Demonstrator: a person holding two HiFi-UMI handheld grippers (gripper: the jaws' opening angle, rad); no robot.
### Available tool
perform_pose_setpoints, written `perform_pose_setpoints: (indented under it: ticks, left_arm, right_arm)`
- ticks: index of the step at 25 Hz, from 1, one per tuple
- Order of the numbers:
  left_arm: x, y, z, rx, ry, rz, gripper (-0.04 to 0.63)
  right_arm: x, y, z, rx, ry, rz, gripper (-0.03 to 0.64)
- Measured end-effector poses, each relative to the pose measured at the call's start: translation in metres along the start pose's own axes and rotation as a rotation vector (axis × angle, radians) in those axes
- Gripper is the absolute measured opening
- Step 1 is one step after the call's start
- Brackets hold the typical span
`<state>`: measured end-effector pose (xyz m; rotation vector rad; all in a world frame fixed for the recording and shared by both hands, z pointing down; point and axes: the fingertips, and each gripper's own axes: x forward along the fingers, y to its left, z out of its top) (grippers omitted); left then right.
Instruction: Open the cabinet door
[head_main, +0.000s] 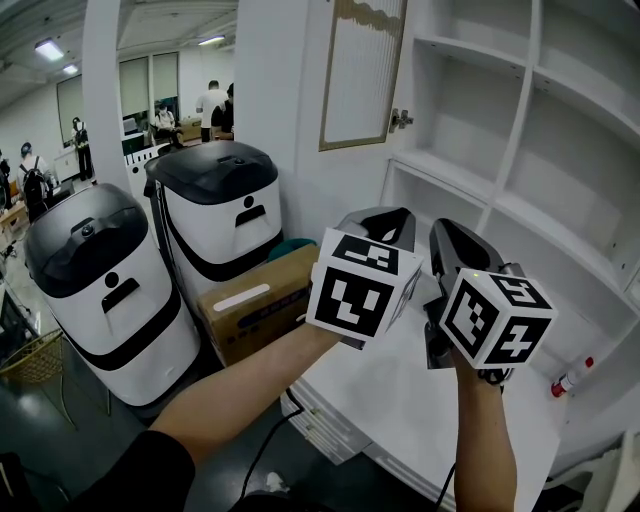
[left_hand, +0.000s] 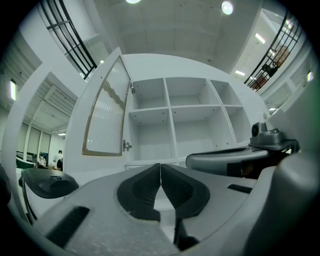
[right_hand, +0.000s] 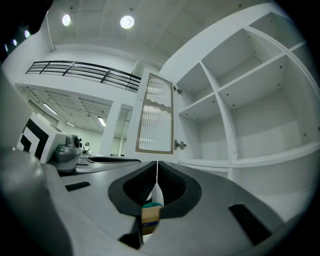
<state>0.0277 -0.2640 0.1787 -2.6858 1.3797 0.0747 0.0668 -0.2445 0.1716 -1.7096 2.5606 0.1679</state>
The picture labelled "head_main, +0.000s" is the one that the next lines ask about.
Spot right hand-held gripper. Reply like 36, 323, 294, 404
422, 217, 560, 385

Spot white wall cabinet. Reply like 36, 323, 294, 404
279, 0, 640, 507

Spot white cabinet door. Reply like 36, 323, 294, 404
317, 0, 410, 153

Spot white shelf unit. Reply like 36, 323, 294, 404
383, 0, 640, 451

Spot person's right forearm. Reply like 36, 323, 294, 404
451, 366, 520, 512

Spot white black bin, near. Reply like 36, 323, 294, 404
23, 181, 203, 410

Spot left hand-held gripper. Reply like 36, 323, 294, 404
304, 206, 426, 352

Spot cardboard box with white label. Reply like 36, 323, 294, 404
195, 242, 322, 370

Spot teal round object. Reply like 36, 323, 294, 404
267, 236, 320, 262

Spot person's left forearm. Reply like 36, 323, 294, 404
146, 318, 347, 462

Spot gold wire basket stand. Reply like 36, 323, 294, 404
0, 326, 113, 435

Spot black cable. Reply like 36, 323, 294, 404
241, 386, 306, 502
431, 461, 458, 512

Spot plain cardboard box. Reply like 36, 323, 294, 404
179, 116, 204, 145

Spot person's black sleeve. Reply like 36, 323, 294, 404
63, 428, 197, 512

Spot white marker with red cap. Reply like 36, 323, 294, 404
550, 355, 596, 400

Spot grey metal bracket part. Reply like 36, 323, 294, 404
389, 106, 416, 133

